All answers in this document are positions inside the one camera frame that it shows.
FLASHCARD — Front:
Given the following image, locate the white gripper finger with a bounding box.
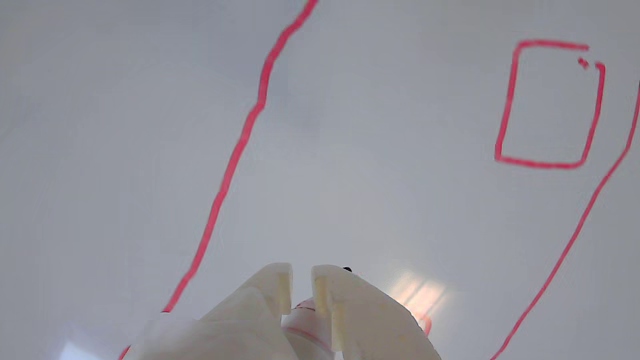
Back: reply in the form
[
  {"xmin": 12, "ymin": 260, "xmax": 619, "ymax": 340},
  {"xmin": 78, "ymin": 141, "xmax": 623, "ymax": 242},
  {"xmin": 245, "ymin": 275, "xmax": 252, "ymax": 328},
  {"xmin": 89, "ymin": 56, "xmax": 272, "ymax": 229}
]
[
  {"xmin": 310, "ymin": 264, "xmax": 443, "ymax": 360},
  {"xmin": 122, "ymin": 262, "xmax": 301, "ymax": 360}
]

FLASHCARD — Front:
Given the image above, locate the red whiteboard marker pen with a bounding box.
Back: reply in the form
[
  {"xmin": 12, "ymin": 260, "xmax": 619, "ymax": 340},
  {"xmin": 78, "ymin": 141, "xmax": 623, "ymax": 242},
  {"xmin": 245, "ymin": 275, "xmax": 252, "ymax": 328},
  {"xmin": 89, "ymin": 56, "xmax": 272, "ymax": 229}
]
[{"xmin": 281, "ymin": 266, "xmax": 354, "ymax": 360}]

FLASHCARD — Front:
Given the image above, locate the white whiteboard with metal frame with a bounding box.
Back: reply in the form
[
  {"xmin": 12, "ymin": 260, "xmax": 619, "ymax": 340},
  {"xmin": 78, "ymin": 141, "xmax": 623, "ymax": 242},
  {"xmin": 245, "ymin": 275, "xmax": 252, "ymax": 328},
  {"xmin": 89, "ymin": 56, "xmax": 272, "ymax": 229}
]
[{"xmin": 0, "ymin": 0, "xmax": 640, "ymax": 360}]

